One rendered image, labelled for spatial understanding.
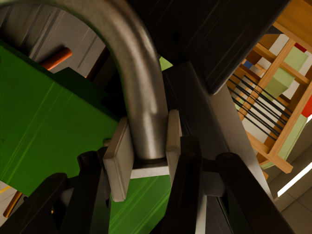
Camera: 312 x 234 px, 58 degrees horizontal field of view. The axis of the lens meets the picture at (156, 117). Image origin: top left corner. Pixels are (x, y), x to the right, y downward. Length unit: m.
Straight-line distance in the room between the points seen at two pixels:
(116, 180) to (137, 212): 0.12
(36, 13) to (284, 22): 0.83
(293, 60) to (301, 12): 2.77
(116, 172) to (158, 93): 0.06
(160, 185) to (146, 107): 0.09
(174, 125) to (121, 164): 0.04
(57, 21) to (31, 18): 0.38
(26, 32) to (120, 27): 0.10
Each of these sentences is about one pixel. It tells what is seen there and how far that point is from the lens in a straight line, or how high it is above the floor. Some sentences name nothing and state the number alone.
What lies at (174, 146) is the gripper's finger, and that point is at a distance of 0.16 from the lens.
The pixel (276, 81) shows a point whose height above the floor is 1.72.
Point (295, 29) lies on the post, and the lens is 0.99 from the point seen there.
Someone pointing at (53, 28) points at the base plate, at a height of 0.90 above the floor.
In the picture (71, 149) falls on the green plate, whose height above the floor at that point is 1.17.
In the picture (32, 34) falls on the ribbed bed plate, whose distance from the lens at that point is 0.26.
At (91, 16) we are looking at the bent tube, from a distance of 0.19.
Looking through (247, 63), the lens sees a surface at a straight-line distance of 8.67.
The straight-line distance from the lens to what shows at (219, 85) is 0.28.
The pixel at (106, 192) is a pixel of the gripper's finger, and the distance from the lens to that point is 0.16.
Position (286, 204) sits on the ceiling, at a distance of 8.36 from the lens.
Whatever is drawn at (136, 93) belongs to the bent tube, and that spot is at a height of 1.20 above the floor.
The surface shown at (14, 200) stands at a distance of 0.49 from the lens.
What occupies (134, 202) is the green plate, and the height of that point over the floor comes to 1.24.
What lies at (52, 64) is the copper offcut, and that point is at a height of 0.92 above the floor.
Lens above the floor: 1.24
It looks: 6 degrees down
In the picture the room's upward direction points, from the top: 129 degrees clockwise
